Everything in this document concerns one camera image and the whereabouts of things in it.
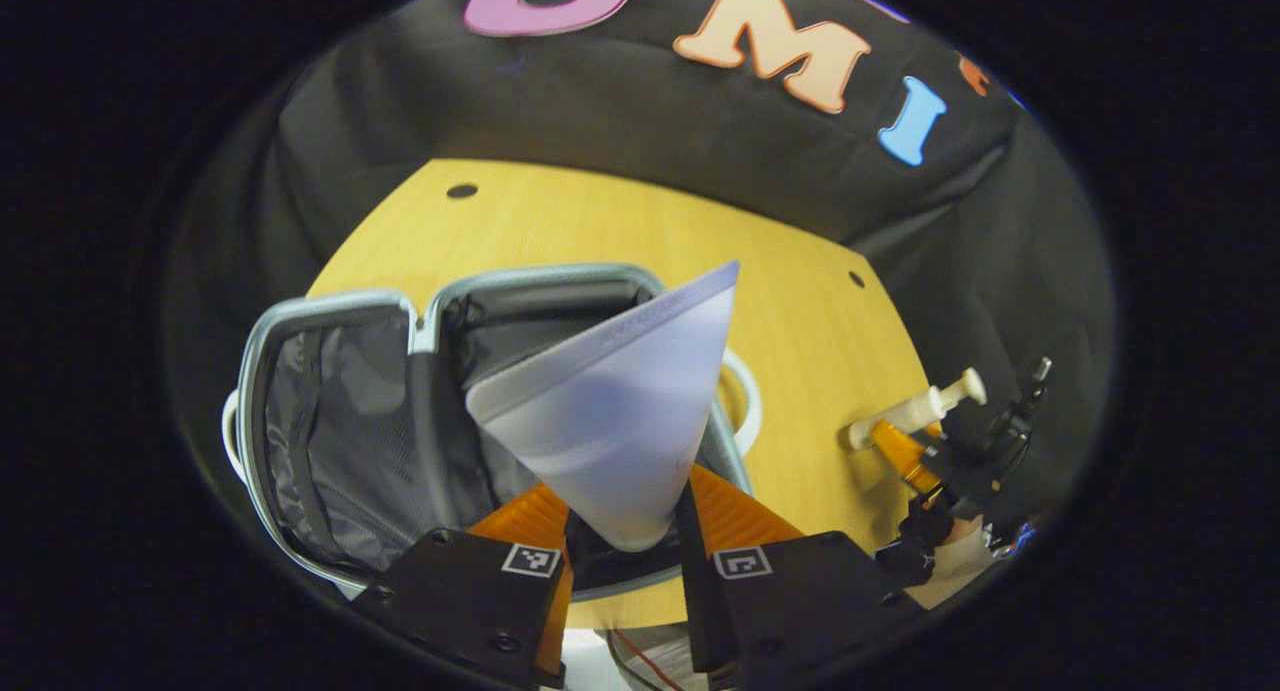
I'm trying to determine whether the white squeeze tube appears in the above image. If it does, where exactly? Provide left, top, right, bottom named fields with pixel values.
left=465, top=261, right=741, bottom=554

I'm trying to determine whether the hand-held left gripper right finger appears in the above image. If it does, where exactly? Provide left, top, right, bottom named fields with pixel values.
left=676, top=463, right=928, bottom=677

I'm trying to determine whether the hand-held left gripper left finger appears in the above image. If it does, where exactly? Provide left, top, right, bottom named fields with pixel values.
left=348, top=483, right=576, bottom=690

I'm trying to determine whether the light blue suitcase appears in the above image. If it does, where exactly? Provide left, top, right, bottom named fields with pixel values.
left=222, top=263, right=763, bottom=604

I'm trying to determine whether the red cable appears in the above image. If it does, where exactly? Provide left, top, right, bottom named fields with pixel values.
left=608, top=629, right=691, bottom=691

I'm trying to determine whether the white pump bottle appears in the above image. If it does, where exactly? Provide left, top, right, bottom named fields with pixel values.
left=848, top=368, right=989, bottom=450

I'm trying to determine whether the person's white garment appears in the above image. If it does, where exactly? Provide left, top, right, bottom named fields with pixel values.
left=560, top=626, right=701, bottom=691

